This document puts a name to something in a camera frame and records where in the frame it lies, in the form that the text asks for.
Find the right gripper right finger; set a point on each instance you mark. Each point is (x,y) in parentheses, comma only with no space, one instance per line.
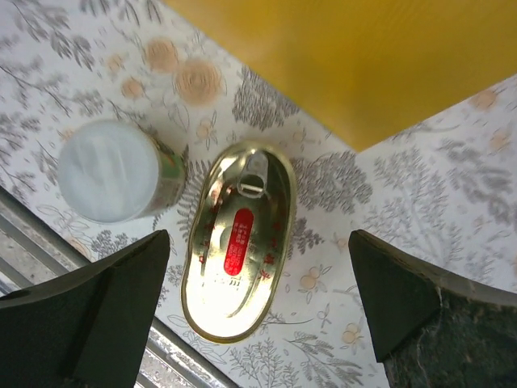
(431,327)

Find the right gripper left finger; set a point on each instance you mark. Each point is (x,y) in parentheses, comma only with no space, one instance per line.
(89,327)

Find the floral patterned table mat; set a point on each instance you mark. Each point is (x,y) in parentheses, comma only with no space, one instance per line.
(443,190)

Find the silver can with clear lid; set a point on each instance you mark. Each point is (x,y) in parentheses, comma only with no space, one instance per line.
(111,172)

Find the gold oval tin left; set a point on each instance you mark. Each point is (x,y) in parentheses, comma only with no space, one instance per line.
(238,242)

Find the yellow wooden shelf cabinet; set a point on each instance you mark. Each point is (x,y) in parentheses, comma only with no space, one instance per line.
(366,69)

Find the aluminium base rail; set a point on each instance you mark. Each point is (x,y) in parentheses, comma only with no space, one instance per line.
(167,360)

